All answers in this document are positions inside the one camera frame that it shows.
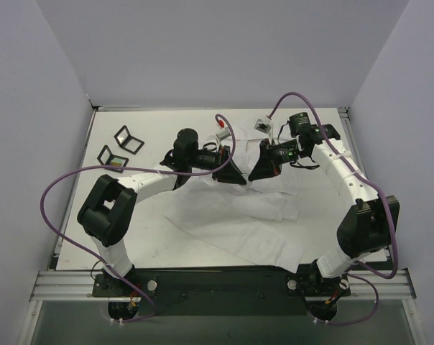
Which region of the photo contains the white garment shirt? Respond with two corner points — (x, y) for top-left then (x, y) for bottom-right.
(165, 167), (304, 273)

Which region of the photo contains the colourful painted round brooch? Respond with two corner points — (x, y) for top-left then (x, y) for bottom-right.
(110, 160), (123, 167)

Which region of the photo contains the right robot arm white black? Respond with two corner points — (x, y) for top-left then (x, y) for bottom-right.
(247, 112), (400, 288)

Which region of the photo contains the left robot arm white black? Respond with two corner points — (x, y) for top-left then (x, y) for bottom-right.
(77, 128), (246, 296)

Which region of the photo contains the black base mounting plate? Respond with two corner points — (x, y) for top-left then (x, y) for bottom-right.
(92, 264), (351, 318)

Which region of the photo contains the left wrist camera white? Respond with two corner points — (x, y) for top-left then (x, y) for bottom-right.
(215, 128), (232, 146)

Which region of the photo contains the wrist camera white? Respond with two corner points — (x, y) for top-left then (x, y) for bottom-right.
(215, 128), (232, 146)
(254, 116), (274, 143)

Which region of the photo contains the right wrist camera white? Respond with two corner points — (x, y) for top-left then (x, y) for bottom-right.
(254, 116), (274, 143)

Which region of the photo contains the black frame stand upper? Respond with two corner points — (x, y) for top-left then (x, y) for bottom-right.
(114, 125), (144, 155)

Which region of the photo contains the black frame stand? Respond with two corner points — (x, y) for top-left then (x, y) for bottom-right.
(114, 125), (144, 155)
(97, 145), (129, 173)

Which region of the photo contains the black frame stand lower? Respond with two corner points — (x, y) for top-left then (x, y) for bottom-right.
(97, 145), (129, 173)

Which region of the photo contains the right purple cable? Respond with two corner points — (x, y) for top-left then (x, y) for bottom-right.
(267, 92), (400, 326)

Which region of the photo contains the purple cable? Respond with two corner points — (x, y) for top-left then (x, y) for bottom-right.
(40, 114), (239, 323)
(267, 92), (400, 326)

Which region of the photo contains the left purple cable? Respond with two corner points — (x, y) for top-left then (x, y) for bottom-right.
(40, 114), (239, 323)

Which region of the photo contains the aluminium front rail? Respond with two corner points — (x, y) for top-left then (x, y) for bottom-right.
(29, 271), (93, 301)

